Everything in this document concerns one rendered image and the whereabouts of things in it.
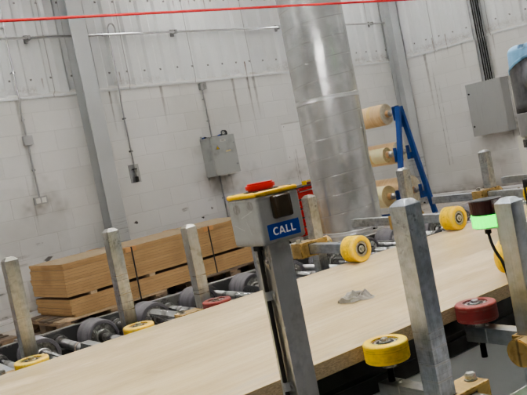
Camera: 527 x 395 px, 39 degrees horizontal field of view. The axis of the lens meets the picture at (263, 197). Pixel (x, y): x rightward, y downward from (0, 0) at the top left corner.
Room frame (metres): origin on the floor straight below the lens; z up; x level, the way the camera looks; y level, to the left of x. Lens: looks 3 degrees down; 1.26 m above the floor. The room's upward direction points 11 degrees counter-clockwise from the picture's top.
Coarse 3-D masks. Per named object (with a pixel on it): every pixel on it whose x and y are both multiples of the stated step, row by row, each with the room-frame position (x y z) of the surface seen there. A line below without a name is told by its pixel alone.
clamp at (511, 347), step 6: (516, 336) 1.28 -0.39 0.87; (522, 336) 1.27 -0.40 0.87; (510, 342) 1.27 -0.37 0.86; (516, 342) 1.26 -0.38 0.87; (522, 342) 1.25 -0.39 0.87; (510, 348) 1.27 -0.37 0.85; (516, 348) 1.26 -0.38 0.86; (522, 348) 1.25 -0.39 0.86; (510, 354) 1.27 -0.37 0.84; (516, 354) 1.26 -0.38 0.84; (522, 354) 1.25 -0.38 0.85; (516, 360) 1.26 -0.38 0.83; (522, 360) 1.25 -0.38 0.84; (522, 366) 1.25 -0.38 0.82
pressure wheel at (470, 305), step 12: (468, 300) 1.45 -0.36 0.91; (480, 300) 1.44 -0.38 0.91; (492, 300) 1.41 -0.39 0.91; (456, 312) 1.42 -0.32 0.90; (468, 312) 1.40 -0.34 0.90; (480, 312) 1.39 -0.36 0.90; (492, 312) 1.39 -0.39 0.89; (468, 324) 1.40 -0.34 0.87; (480, 324) 1.41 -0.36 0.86; (480, 348) 1.43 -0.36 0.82
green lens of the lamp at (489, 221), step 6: (474, 216) 1.31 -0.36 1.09; (480, 216) 1.30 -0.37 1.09; (486, 216) 1.29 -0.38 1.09; (492, 216) 1.29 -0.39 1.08; (474, 222) 1.31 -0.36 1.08; (480, 222) 1.30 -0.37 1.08; (486, 222) 1.30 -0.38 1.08; (492, 222) 1.29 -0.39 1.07; (474, 228) 1.32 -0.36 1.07; (480, 228) 1.30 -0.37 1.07
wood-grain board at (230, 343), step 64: (384, 256) 2.21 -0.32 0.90; (448, 256) 2.00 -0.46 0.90; (192, 320) 1.83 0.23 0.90; (256, 320) 1.68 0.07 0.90; (320, 320) 1.56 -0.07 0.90; (384, 320) 1.45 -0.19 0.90; (448, 320) 1.44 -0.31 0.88; (0, 384) 1.55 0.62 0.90; (64, 384) 1.45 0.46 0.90; (128, 384) 1.35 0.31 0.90; (192, 384) 1.27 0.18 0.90; (256, 384) 1.20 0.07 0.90
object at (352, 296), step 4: (364, 288) 1.69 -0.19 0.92; (348, 292) 1.69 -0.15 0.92; (352, 292) 1.69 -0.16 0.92; (356, 292) 1.69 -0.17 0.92; (360, 292) 1.68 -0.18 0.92; (364, 292) 1.68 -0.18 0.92; (368, 292) 1.68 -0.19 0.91; (344, 296) 1.68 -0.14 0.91; (348, 296) 1.69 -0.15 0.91; (352, 296) 1.69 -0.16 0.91; (356, 296) 1.69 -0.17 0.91; (360, 296) 1.67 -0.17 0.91; (364, 296) 1.67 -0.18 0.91; (368, 296) 1.68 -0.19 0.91; (372, 296) 1.68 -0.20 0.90; (340, 300) 1.67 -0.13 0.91; (344, 300) 1.67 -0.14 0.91; (348, 300) 1.67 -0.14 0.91; (352, 300) 1.66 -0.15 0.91; (356, 300) 1.66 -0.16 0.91
